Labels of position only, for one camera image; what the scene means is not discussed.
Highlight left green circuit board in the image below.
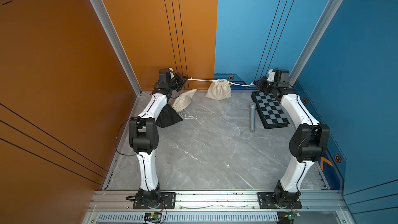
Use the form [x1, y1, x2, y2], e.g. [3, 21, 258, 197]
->
[143, 212, 163, 224]

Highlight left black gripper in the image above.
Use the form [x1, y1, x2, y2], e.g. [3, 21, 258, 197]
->
[167, 73, 188, 92]

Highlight beige printed drawstring pouch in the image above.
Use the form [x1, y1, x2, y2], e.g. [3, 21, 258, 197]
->
[188, 77, 254, 101]

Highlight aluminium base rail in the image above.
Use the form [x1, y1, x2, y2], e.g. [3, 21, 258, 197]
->
[83, 190, 355, 224]

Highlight folded checkered chess board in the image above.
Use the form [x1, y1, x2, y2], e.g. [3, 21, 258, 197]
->
[251, 91, 289, 129]

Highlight grey microphone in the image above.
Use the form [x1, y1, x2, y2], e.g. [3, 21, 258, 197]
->
[249, 102, 257, 132]

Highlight black drawstring pouch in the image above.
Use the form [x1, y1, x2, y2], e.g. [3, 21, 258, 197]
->
[156, 104, 183, 128]

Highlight right green circuit board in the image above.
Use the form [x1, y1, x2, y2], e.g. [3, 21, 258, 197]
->
[276, 212, 301, 224]

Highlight green circuit board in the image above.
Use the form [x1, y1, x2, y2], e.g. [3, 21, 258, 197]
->
[143, 212, 163, 224]
[276, 212, 301, 224]

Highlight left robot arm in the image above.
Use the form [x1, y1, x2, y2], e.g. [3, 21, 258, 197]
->
[127, 68, 187, 209]

